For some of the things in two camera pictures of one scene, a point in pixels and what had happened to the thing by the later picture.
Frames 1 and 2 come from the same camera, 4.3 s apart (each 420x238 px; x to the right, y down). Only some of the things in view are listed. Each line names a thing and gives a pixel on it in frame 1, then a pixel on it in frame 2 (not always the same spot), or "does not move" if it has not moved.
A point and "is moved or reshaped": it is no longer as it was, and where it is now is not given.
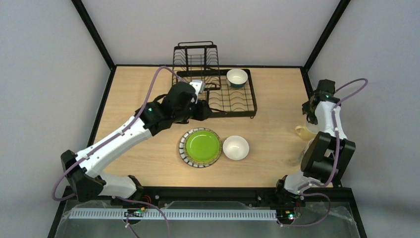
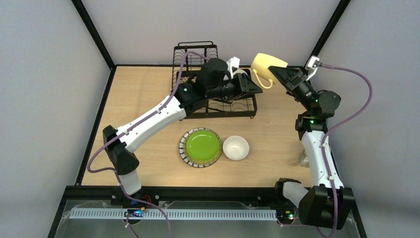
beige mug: x=300 y=154 does not move
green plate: x=202 y=146 does not move
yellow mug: x=307 y=132 is moved or reshaped
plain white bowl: x=236 y=148 does not move
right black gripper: x=308 y=109 -> x=295 y=80
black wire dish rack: x=230 y=93 does not move
